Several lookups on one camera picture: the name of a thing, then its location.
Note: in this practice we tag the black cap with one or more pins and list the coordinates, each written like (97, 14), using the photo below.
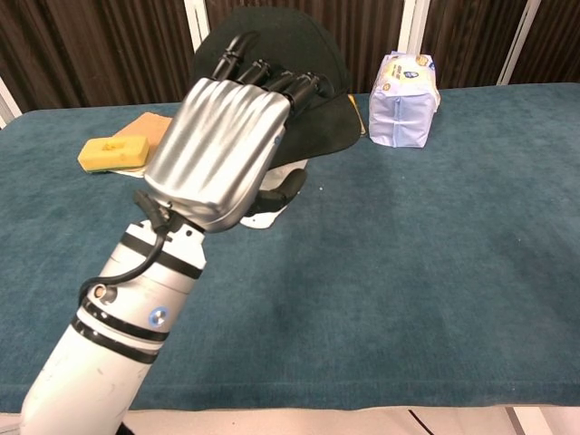
(294, 45)

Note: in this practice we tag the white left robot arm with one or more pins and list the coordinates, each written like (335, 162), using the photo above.
(113, 362)

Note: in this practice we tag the teal table cloth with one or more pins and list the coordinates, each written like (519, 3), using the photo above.
(362, 272)

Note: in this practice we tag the brown cardboard sheet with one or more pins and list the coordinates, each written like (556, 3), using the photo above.
(145, 127)

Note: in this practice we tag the yellow sponge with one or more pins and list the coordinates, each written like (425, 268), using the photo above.
(113, 151)

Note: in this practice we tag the white frame post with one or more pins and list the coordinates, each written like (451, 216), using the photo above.
(516, 41)
(414, 36)
(9, 104)
(199, 22)

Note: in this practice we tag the pale blue tissue pack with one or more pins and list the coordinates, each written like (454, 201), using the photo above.
(399, 113)

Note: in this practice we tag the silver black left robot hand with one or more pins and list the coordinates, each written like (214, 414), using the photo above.
(217, 145)

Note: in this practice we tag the white mannequin head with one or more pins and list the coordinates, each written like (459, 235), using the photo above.
(275, 174)

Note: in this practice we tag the white table leg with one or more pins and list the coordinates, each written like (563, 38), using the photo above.
(519, 421)

